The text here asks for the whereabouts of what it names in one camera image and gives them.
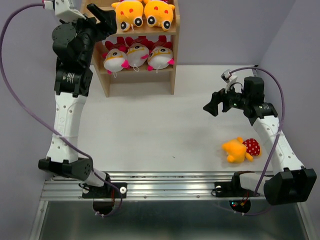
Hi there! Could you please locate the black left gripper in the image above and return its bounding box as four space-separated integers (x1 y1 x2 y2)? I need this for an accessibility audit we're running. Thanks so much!
61 3 118 66

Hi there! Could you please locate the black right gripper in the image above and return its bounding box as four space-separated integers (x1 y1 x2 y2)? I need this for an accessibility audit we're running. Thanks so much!
202 81 250 117

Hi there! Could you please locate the orange plush toy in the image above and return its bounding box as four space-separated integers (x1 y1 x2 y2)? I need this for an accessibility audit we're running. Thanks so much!
111 0 144 32

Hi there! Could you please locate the white pink striped plush toy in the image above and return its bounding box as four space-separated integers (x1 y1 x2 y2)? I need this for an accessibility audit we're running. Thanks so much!
125 36 153 72

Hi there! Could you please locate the orange plush toy polka-dot dress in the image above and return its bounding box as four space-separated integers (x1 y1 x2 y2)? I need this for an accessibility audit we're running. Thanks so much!
143 0 175 32

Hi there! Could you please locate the orange plush toy face down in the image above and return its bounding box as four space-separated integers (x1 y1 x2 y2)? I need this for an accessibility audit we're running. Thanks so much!
221 137 262 164

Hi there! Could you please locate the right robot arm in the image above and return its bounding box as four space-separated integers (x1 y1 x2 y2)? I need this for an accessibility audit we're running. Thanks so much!
203 76 317 206

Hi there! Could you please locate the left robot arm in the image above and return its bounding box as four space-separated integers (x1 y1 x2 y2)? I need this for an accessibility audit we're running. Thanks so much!
38 0 117 197

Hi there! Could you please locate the wooden shelf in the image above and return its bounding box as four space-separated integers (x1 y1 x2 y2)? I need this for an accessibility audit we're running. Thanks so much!
91 0 181 97

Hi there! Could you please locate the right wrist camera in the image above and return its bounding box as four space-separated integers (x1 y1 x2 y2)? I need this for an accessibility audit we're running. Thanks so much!
221 69 238 93

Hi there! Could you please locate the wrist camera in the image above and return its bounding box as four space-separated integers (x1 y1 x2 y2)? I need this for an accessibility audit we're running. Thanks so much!
42 0 86 22
221 69 238 93

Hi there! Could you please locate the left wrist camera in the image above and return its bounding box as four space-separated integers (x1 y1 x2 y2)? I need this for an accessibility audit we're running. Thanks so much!
42 0 86 22

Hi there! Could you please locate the aluminium rail base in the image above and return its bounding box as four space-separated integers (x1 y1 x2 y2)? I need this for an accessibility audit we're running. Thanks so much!
41 65 306 201

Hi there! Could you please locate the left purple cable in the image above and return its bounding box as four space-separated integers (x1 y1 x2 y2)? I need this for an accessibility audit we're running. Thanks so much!
0 1 124 218

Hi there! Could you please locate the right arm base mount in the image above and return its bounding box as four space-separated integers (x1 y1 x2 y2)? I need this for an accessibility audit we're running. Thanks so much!
211 181 254 215

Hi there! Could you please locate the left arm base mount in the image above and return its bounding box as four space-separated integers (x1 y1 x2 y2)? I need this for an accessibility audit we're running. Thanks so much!
78 183 120 215

